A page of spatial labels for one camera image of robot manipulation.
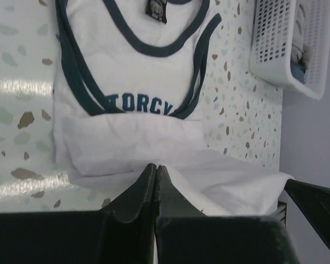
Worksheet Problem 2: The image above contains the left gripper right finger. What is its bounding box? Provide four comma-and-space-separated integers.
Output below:
154, 166, 299, 263

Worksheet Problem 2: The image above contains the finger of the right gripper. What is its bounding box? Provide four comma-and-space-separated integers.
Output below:
284, 179, 330, 250

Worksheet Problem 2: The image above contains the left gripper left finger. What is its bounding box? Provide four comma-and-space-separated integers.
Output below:
0, 164, 157, 263

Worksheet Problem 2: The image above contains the white motorcycle print tank top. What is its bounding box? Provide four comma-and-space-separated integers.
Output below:
54, 1, 290, 217

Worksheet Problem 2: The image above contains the grey tank top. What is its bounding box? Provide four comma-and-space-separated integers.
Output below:
290, 1, 314, 69

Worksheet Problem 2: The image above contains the blue garment in basket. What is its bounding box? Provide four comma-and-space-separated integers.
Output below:
290, 62, 306, 84

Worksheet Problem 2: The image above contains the white plastic laundry basket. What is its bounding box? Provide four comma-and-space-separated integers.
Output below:
249, 1, 330, 100

